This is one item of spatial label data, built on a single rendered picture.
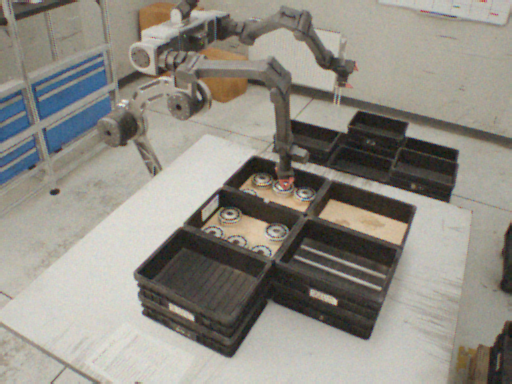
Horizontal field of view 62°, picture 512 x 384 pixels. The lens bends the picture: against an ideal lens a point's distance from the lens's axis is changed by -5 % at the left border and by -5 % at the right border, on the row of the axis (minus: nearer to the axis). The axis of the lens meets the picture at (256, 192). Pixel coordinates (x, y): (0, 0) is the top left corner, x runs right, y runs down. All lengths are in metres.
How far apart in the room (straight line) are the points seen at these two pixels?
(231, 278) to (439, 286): 0.88
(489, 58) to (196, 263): 3.56
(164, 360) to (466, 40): 3.84
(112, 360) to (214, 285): 0.44
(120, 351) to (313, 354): 0.68
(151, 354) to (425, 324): 1.03
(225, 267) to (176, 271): 0.19
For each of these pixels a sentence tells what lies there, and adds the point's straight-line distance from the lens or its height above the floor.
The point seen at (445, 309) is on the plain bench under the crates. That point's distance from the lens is 1.93.
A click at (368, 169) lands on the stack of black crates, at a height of 0.38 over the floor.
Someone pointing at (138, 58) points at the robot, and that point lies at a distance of 1.87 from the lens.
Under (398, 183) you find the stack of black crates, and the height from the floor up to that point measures 0.50.
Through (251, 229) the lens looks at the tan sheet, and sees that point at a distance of 1.88.
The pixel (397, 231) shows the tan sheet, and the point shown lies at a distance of 2.00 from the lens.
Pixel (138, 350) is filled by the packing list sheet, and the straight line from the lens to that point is 1.68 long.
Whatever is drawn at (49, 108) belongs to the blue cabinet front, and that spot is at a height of 0.66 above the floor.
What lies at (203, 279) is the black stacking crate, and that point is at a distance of 1.68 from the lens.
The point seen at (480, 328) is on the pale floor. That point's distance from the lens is 2.92.
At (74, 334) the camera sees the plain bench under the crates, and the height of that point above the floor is 0.70.
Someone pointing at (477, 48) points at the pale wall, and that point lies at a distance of 4.59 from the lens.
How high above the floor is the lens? 2.07
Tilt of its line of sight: 37 degrees down
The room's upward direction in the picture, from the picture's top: 3 degrees clockwise
